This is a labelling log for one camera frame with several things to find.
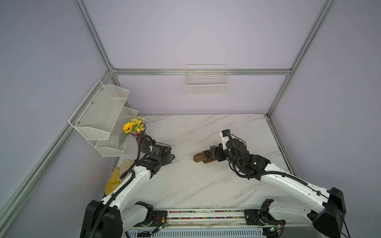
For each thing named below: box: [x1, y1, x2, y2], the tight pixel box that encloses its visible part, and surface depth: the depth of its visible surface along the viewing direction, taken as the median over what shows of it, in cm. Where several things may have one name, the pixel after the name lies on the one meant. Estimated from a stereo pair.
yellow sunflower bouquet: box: [118, 117, 147, 147], surface depth 83 cm
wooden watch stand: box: [193, 151, 217, 164], surface depth 90 cm
